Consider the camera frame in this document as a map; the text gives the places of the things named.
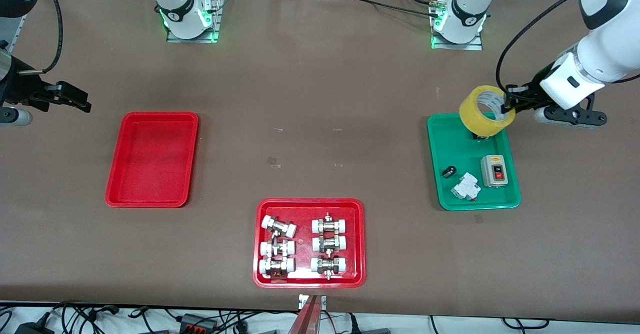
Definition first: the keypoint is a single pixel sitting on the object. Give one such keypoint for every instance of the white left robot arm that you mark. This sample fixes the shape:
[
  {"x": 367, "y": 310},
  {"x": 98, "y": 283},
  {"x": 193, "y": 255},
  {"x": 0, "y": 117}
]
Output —
[{"x": 610, "y": 48}]

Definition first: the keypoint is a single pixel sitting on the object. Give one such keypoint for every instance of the green plastic tray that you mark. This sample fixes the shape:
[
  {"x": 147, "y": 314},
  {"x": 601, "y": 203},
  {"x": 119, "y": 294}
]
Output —
[{"x": 460, "y": 143}]

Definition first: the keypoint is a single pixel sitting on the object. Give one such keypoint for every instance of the plain red plastic tray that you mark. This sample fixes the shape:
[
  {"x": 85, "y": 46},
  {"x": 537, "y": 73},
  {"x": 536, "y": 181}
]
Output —
[{"x": 150, "y": 158}]

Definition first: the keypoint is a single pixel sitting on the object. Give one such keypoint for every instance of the grey on-off switch box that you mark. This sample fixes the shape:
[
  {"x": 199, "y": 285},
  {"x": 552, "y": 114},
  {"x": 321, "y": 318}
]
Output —
[{"x": 494, "y": 171}]

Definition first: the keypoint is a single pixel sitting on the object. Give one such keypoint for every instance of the black round buzzer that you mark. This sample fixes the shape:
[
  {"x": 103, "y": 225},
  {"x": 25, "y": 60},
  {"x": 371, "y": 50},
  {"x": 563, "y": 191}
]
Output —
[{"x": 449, "y": 172}]

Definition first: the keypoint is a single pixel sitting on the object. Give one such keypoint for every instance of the red tray holding pipe fittings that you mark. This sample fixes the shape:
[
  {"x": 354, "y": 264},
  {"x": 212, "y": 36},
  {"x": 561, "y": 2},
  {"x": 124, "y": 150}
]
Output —
[{"x": 305, "y": 274}]

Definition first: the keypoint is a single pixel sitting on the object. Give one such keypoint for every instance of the white circuit breaker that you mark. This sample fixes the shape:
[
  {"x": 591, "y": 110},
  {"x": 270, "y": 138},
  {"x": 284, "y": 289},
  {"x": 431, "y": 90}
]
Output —
[{"x": 465, "y": 188}]

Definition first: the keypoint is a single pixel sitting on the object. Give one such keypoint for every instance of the yellow clear packing tape roll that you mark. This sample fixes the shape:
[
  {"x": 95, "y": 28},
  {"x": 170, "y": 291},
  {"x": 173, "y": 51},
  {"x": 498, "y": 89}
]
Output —
[{"x": 470, "y": 118}]

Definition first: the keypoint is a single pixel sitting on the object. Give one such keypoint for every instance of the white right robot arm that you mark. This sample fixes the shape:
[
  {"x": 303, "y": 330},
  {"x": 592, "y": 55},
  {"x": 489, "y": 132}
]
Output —
[{"x": 175, "y": 3}]

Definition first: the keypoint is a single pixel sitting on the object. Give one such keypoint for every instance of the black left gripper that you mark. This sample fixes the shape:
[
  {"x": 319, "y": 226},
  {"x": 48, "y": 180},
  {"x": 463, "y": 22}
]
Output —
[{"x": 533, "y": 93}]

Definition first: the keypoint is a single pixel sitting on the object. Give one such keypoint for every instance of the white-capped metal pipe fitting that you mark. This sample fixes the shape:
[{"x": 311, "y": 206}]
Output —
[
  {"x": 276, "y": 266},
  {"x": 328, "y": 265},
  {"x": 278, "y": 226},
  {"x": 277, "y": 248},
  {"x": 329, "y": 244},
  {"x": 329, "y": 225}
]

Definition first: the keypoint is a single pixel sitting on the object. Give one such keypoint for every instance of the metal base plate right arm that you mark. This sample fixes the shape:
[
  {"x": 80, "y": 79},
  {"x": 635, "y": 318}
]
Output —
[{"x": 216, "y": 18}]

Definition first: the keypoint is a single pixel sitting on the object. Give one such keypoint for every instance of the aluminium post with red side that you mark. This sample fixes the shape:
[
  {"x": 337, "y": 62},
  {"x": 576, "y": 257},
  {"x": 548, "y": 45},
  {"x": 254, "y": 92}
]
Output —
[{"x": 307, "y": 319}]

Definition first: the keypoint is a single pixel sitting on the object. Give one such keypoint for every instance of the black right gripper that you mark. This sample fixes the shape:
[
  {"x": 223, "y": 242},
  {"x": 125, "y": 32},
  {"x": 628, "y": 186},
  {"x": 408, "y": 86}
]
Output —
[{"x": 19, "y": 87}]

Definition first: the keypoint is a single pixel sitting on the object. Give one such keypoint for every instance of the black power adapter box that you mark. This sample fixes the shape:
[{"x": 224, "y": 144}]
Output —
[
  {"x": 197, "y": 321},
  {"x": 35, "y": 329}
]

